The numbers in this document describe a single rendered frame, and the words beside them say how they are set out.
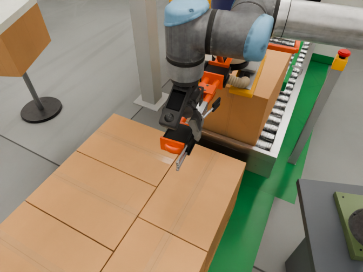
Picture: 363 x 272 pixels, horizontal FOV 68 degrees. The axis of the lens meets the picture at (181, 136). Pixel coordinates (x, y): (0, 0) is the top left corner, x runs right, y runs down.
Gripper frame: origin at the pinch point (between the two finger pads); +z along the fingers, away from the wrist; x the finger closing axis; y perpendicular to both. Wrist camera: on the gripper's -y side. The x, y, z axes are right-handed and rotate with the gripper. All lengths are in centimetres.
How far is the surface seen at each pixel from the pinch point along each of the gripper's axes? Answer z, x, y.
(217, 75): -2.7, -1.2, 30.2
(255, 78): 11, -12, 54
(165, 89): 127, 92, 171
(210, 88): -1.3, -1.0, 23.5
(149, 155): 73, 39, 40
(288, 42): 72, -20, 222
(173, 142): -1.9, 0.3, -4.9
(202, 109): -1.4, -2.1, 12.2
